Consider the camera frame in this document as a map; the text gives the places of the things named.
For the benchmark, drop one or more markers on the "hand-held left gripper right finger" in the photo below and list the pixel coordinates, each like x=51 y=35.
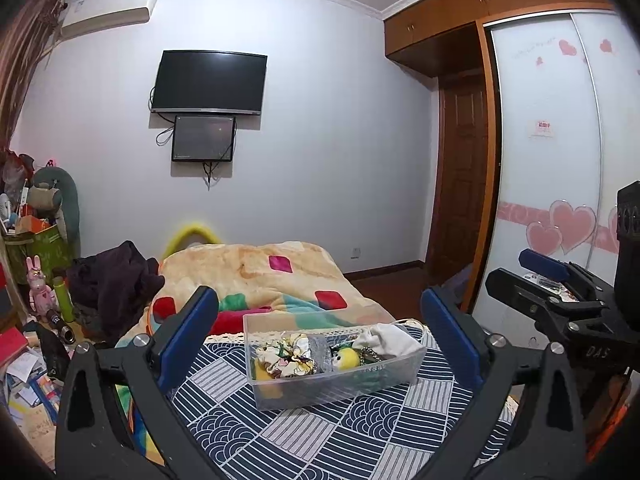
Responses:
x=447 y=330

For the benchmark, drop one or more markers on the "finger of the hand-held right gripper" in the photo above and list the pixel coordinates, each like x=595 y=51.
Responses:
x=542 y=262
x=510 y=290

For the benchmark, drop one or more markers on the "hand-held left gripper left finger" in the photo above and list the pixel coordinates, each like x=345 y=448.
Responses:
x=192 y=330

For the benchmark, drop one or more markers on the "white cloth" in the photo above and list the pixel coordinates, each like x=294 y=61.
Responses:
x=395 y=342

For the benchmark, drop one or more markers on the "floral print cloth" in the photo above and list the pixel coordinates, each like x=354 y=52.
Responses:
x=287 y=355

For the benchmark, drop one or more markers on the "yellow plush toy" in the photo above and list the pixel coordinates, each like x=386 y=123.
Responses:
x=346 y=359

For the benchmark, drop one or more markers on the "clear plastic storage box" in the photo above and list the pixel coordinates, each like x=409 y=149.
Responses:
x=300 y=392

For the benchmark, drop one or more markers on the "silver sequin pouch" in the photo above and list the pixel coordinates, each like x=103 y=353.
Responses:
x=320 y=355

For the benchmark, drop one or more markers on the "grey bag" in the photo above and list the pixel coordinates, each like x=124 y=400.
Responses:
x=459 y=282

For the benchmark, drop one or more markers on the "white heart-print sliding door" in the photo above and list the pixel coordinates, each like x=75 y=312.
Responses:
x=617 y=135
x=540 y=185

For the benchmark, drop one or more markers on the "beige colourful patch blanket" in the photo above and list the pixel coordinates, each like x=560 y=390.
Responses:
x=250 y=270

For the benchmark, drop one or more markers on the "dark clothes pile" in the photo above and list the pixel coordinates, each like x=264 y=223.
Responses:
x=115 y=280

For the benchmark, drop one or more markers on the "brown wooden door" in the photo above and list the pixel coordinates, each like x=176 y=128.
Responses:
x=457 y=180

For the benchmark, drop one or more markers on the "green bottle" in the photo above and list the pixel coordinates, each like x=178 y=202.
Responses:
x=64 y=300

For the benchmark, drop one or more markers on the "black cylindrical flashlight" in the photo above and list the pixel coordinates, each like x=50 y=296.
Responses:
x=60 y=327

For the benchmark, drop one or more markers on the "red white paper label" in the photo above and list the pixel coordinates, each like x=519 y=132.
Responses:
x=542 y=127

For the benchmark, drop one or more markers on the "black bag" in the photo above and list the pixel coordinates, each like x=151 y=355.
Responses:
x=52 y=355

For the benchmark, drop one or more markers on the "navy wave-pattern bed sheet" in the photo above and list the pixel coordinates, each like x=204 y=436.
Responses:
x=300 y=435

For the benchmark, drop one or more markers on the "pink rabbit figure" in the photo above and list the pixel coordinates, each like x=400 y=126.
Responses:
x=40 y=290

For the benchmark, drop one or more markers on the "green storage bag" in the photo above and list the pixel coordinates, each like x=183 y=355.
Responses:
x=42 y=255

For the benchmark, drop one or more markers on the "pile of papers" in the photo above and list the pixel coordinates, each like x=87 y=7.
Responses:
x=27 y=400

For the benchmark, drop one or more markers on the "grey green plush toy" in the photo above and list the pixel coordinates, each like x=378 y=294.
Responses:
x=67 y=200

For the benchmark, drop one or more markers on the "red book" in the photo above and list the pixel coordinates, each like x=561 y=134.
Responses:
x=12 y=347

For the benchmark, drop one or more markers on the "orange box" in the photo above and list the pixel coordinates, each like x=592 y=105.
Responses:
x=32 y=222

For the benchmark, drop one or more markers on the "red box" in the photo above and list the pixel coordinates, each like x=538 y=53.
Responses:
x=3 y=280

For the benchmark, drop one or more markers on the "wooden wardrobe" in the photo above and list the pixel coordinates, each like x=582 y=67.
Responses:
x=425 y=25

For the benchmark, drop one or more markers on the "brown striped curtain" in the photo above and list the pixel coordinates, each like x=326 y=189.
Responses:
x=22 y=70

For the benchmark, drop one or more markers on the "white air conditioner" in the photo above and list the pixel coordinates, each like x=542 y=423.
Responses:
x=107 y=12

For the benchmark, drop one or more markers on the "white wall outlet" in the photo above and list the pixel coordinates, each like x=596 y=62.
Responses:
x=354 y=252

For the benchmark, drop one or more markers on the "small black wall monitor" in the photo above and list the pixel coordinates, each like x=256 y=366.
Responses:
x=204 y=137

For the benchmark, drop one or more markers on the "black wall television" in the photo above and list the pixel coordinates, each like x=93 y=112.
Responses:
x=210 y=80

